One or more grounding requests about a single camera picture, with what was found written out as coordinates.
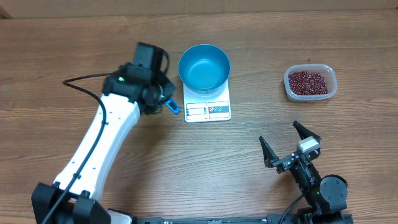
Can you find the clear plastic container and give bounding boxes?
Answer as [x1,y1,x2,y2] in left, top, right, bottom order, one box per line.
[284,64,338,101]

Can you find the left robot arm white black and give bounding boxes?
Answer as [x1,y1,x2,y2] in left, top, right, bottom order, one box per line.
[31,63,175,223]

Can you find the red scoop blue handle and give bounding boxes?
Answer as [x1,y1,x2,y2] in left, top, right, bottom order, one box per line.
[165,99,180,114]

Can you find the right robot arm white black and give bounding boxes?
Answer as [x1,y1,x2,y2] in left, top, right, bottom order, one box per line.
[259,121,354,224]

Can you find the white kitchen scale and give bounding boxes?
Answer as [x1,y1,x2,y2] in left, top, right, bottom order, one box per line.
[183,82,231,123]

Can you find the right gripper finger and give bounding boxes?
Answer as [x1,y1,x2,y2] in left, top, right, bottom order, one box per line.
[259,136,279,168]
[293,121,322,141]

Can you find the red beans in container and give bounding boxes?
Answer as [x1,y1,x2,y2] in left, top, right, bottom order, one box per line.
[288,71,328,95]

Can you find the blue bowl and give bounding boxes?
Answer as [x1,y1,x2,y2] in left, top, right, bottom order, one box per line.
[178,44,231,93]

